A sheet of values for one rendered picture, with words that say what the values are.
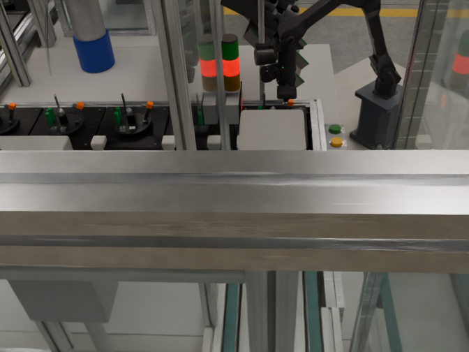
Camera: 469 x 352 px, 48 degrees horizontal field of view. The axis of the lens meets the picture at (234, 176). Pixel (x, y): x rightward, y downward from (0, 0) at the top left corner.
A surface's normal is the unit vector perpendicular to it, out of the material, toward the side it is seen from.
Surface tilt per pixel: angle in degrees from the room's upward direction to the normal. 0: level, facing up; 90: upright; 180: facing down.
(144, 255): 90
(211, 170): 0
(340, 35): 0
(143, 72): 0
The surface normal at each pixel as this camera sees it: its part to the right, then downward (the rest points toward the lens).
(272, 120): -0.05, -0.73
